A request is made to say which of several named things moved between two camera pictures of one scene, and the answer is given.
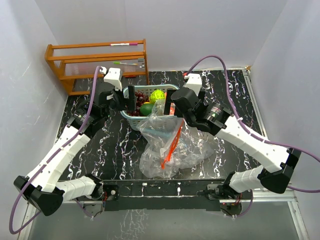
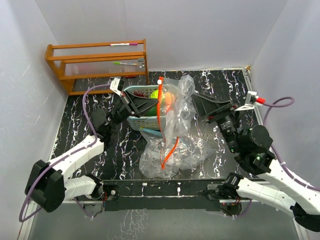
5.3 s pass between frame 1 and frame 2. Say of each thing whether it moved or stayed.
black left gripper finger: moved
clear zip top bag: moved
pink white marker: stayed
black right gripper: moved
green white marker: stayed
